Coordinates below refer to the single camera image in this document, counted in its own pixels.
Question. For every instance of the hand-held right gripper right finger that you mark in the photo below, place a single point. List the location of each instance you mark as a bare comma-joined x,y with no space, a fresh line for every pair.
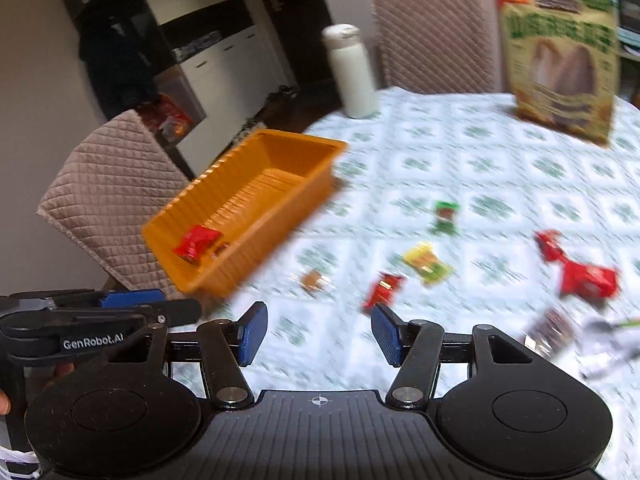
386,332

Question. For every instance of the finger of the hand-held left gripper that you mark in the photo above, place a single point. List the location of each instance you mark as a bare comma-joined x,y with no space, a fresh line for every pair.
130,299
180,310

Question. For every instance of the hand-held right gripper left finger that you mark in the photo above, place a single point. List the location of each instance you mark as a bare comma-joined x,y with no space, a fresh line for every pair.
252,334

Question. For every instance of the small red foil packet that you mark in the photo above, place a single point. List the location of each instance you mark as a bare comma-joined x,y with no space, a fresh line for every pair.
382,290

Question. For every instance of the yellow candy packet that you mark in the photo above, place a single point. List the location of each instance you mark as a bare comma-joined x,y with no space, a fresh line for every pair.
427,262

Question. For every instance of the brown clear-wrapped candy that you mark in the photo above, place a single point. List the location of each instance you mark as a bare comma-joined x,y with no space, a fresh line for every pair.
314,280

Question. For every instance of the dark snack packet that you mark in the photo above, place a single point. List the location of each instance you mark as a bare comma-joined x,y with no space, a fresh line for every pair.
552,330

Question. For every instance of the orange plastic basket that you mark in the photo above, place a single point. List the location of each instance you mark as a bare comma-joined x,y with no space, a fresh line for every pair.
280,160

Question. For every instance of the large red snack packet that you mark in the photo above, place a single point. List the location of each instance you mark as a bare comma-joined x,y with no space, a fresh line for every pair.
587,280

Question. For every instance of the clear dark snack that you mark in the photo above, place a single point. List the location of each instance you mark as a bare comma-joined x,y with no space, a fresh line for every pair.
607,347

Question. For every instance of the red square snack packet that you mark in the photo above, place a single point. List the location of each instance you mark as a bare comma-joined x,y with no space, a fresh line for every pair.
197,242

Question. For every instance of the quilted beige chair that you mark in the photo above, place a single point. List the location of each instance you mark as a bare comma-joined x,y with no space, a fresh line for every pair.
435,40
100,185

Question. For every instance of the green wrapped candy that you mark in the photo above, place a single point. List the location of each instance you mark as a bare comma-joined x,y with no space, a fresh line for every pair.
446,217

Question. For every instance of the white striped clothing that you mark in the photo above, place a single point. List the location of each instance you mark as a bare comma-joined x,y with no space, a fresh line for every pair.
17,465

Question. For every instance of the small red wrapper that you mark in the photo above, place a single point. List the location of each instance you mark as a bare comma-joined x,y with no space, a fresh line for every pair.
550,246

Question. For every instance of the clear storage box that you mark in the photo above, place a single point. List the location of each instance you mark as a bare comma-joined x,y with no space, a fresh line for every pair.
170,115

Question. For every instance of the green patterned tablecloth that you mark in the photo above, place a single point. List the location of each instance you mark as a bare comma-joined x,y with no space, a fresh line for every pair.
500,170

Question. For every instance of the row of shoes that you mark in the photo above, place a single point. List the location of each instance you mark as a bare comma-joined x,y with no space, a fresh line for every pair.
282,94

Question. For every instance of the black jacket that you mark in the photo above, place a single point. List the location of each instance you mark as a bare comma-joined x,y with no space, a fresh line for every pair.
115,60

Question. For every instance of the white cabinet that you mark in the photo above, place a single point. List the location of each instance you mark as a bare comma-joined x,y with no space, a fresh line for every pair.
235,70

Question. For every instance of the white thermos bottle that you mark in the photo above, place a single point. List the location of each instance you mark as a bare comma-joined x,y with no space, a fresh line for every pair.
352,75

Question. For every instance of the dark door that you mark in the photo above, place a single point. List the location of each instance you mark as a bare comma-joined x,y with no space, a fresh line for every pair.
290,20

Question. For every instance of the large sunflower seed bag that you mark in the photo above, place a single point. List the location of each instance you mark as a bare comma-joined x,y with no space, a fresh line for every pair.
560,70

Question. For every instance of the light blue toaster oven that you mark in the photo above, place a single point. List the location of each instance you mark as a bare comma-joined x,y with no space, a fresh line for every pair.
627,0

